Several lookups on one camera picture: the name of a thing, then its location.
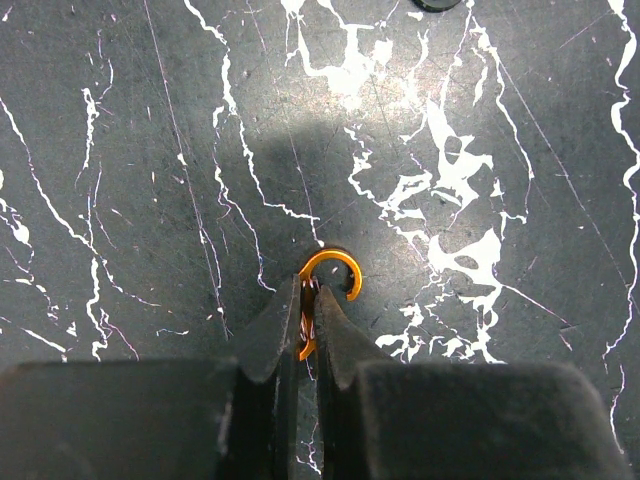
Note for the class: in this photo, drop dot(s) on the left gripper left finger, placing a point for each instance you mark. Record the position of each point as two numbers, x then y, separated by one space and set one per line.
231 417

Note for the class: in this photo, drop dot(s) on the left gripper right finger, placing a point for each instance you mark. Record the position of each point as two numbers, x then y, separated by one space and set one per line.
383 419

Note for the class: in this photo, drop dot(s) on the orange carabiner keyring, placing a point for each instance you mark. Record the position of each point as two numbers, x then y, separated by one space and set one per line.
338 266

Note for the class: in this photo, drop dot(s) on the key with black tag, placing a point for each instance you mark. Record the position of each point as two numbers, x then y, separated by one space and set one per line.
437 6

